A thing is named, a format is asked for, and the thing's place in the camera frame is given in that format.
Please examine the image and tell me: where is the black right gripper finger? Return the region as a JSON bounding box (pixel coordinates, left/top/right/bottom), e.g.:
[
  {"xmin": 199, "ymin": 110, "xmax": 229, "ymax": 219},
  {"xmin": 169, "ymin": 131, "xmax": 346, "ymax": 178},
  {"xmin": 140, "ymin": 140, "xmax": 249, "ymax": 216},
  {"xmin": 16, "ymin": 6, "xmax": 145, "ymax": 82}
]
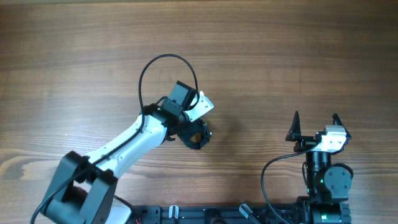
[
  {"xmin": 332, "ymin": 113, "xmax": 351, "ymax": 140},
  {"xmin": 285, "ymin": 111, "xmax": 302, "ymax": 141}
]

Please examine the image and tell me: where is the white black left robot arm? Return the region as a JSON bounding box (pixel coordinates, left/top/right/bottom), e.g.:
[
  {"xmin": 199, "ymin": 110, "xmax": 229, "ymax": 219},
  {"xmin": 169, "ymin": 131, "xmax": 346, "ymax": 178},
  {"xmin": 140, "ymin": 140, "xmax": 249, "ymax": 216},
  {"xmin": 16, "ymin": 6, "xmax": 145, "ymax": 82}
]
[{"xmin": 30, "ymin": 82, "xmax": 214, "ymax": 224}]

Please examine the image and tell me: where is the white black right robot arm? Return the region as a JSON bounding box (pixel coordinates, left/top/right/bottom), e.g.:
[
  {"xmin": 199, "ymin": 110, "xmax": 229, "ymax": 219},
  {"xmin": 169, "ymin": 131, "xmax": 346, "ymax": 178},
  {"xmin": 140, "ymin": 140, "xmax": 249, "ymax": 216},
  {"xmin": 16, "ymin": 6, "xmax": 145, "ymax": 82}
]
[{"xmin": 285, "ymin": 112, "xmax": 354, "ymax": 224}]

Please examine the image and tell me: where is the black right camera cable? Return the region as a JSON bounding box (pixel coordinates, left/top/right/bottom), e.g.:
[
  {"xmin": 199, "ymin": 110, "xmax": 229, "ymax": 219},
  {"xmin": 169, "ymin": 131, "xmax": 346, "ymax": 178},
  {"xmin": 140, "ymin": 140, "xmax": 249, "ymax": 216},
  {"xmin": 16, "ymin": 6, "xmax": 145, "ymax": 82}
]
[{"xmin": 260, "ymin": 141, "xmax": 321, "ymax": 224}]

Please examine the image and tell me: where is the black camera cable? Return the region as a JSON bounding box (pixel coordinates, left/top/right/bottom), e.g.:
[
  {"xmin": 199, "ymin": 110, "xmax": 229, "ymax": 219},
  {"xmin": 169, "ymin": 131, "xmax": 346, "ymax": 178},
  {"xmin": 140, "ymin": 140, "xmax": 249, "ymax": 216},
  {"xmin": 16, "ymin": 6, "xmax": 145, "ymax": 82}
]
[
  {"xmin": 29, "ymin": 54, "xmax": 200, "ymax": 224},
  {"xmin": 260, "ymin": 141, "xmax": 321, "ymax": 224}
]

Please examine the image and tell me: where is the black left camera cable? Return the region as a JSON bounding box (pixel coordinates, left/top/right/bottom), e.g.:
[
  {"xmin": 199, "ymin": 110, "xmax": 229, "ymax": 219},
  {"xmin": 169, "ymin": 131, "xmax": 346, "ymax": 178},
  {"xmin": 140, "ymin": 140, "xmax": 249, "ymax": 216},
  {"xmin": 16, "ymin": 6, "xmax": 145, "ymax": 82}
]
[{"xmin": 29, "ymin": 54, "xmax": 200, "ymax": 224}]

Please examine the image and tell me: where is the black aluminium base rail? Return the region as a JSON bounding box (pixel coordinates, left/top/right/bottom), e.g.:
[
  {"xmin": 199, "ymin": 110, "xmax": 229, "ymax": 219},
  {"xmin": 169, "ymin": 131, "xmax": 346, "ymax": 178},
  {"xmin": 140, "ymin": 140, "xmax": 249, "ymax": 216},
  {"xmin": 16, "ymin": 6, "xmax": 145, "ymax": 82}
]
[{"xmin": 127, "ymin": 204, "xmax": 306, "ymax": 224}]

